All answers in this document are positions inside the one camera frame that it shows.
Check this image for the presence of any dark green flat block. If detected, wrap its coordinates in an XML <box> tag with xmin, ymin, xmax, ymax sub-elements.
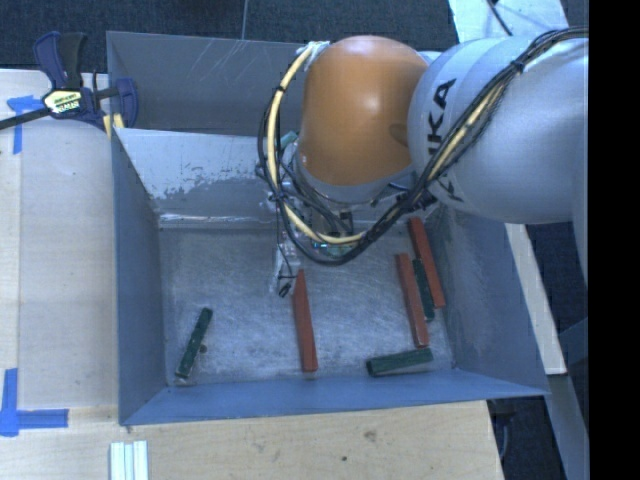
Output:
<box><xmin>411</xmin><ymin>258</ymin><xmax>437</xmax><ymax>322</ymax></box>
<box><xmin>174</xmin><ymin>307</ymin><xmax>215</xmax><ymax>381</ymax></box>
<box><xmin>365</xmin><ymin>347</ymin><xmax>436</xmax><ymax>379</ymax></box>

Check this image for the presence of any red-brown flat block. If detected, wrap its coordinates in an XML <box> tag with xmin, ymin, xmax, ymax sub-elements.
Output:
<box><xmin>291</xmin><ymin>268</ymin><xmax>320</xmax><ymax>374</ymax></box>
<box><xmin>406</xmin><ymin>217</ymin><xmax>448</xmax><ymax>311</ymax></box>
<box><xmin>394</xmin><ymin>252</ymin><xmax>432</xmax><ymax>350</ymax></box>

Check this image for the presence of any pale wood flat board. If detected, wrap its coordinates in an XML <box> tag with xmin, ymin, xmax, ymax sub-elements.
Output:
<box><xmin>17</xmin><ymin>116</ymin><xmax>121</xmax><ymax>410</ymax></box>

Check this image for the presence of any grey metal bin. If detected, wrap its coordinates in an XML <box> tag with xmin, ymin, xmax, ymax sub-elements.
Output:
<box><xmin>105</xmin><ymin>30</ymin><xmax>552</xmax><ymax>427</ymax></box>

